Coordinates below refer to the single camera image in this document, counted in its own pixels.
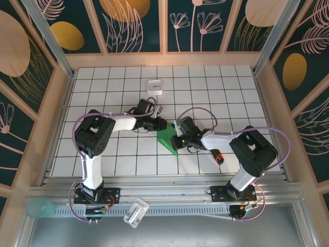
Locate white square desk clock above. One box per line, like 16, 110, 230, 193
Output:
147, 79, 164, 97

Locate teal plastic cup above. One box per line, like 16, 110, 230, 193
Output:
27, 197, 56, 219

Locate long aluminium mounting rail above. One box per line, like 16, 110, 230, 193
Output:
28, 176, 303, 206

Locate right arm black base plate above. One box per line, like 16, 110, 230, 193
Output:
210, 185, 257, 203

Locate grey slotted cable duct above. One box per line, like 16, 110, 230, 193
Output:
52, 205, 232, 218

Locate white plastic bracket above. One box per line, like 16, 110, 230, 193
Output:
123, 198, 150, 229

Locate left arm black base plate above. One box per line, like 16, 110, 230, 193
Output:
74, 187, 121, 204

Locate aluminium side rail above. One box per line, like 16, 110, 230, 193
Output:
42, 73, 77, 185
253, 72, 293, 182

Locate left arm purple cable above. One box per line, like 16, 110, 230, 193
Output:
68, 96, 157, 223

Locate aluminium corner post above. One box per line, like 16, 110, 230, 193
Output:
22, 0, 77, 78
251, 0, 303, 75

